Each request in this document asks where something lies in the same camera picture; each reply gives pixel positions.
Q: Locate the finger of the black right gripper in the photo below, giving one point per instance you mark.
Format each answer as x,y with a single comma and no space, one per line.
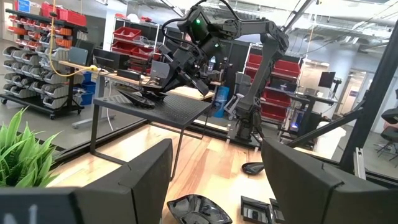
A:
196,84
172,79

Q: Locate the rack with red bins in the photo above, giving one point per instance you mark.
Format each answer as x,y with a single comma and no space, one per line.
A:
287,67

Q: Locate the black monitor on stand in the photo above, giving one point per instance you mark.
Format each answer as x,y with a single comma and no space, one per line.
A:
326,79

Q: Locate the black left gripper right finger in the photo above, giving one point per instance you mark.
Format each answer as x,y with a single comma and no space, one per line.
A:
304,193

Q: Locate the black desk monitor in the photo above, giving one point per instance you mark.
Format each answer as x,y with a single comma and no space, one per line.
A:
109,59

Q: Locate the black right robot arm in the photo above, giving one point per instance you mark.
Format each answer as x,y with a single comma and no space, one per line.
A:
267,62

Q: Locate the white box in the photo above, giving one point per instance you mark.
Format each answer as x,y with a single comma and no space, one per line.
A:
329,143

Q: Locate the rack with grey storage bins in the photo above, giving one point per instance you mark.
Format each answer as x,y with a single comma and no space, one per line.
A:
31,74

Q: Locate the blue crates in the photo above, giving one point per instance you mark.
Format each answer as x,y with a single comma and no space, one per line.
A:
88,88

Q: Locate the black office chair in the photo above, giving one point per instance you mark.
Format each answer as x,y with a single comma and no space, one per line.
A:
390,133

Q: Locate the black perforated metal shelf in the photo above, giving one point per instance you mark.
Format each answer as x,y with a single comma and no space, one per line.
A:
174,109

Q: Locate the grey laptop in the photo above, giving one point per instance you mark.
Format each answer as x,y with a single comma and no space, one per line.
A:
157,71

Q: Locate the wooden workshop desk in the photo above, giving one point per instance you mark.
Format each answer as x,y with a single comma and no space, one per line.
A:
192,92

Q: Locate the green plant in white pot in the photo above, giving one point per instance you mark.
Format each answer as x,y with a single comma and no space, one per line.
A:
18,155

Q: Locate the white office chair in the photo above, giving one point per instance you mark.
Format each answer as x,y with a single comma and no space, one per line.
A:
231,105

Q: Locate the blue sign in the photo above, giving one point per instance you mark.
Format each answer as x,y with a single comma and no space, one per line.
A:
24,6

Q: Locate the blue bin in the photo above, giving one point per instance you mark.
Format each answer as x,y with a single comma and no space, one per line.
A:
222,99

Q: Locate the black teardrop mini plate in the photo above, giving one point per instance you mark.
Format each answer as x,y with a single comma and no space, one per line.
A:
252,168
136,99

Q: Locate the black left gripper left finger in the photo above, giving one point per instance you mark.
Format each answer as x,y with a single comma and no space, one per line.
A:
140,186

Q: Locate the silver aluminium extrusion piece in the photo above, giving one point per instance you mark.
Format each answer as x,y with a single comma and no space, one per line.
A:
359,165

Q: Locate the black wavy round mini plate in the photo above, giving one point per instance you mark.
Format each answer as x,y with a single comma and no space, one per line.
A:
199,211

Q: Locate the black case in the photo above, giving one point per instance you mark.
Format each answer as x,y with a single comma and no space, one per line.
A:
129,74

